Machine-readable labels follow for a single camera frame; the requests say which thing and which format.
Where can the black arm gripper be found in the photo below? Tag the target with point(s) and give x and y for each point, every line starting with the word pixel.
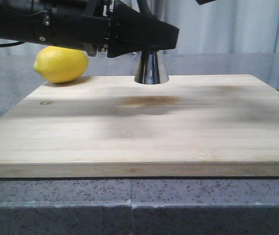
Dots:
pixel 201 2

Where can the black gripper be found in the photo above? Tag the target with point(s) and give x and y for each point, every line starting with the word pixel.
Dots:
pixel 88 25

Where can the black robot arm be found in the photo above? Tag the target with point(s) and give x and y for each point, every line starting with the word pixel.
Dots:
pixel 16 19

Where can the steel double jigger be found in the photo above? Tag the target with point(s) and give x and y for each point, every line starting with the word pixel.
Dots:
pixel 151 69

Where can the yellow lemon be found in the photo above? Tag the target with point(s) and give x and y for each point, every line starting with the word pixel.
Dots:
pixel 60 65

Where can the light wooden cutting board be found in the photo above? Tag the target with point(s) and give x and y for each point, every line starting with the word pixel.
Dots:
pixel 109 126

